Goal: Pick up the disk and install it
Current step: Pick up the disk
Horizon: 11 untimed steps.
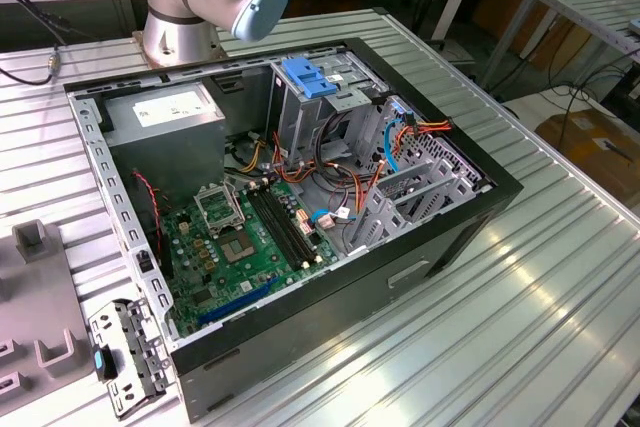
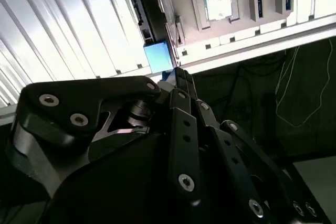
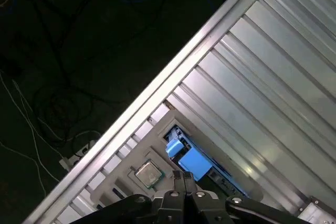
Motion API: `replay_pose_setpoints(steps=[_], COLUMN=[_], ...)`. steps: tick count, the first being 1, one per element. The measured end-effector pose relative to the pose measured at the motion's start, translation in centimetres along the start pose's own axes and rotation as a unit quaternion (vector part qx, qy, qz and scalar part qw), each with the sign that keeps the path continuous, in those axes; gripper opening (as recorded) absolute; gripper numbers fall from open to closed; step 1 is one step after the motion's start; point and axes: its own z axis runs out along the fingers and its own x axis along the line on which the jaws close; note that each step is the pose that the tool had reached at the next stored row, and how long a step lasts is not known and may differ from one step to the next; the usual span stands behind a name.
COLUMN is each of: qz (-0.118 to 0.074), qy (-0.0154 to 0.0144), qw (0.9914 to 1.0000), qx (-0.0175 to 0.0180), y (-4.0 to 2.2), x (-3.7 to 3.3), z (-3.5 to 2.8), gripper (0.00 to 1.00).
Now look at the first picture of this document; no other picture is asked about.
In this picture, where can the black open PC case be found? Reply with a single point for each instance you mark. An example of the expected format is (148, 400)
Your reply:
(325, 317)

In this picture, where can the metal card retention bracket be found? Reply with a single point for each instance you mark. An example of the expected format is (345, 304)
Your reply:
(145, 347)

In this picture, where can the brown cardboard box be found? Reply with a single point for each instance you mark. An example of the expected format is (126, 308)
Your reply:
(585, 142)

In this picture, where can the CPU socket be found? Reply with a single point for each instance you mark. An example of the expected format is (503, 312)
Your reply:
(235, 247)

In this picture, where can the blue black bracket latch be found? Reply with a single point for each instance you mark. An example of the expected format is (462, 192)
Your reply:
(100, 362)

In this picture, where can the blue plastic drive latch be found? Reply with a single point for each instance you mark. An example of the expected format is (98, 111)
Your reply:
(310, 79)

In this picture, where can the metal disk bay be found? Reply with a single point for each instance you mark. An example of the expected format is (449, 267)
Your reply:
(425, 187)

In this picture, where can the grey parts rack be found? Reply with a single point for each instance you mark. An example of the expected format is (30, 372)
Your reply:
(40, 292)

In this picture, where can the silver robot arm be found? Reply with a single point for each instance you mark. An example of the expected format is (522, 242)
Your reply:
(170, 32)

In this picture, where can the blue expansion slot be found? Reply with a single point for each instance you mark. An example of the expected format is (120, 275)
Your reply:
(235, 304)

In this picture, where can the metal slat side table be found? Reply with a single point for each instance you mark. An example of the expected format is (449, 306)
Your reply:
(575, 2)

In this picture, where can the grey power supply unit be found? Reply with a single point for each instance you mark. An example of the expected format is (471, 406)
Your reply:
(165, 147)

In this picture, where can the black RAM slot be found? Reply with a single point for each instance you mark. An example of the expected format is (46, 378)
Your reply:
(275, 229)
(291, 227)

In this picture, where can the green motherboard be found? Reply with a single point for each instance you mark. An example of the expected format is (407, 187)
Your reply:
(200, 267)

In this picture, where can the metal optical drive cage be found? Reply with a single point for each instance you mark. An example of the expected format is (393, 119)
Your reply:
(295, 122)

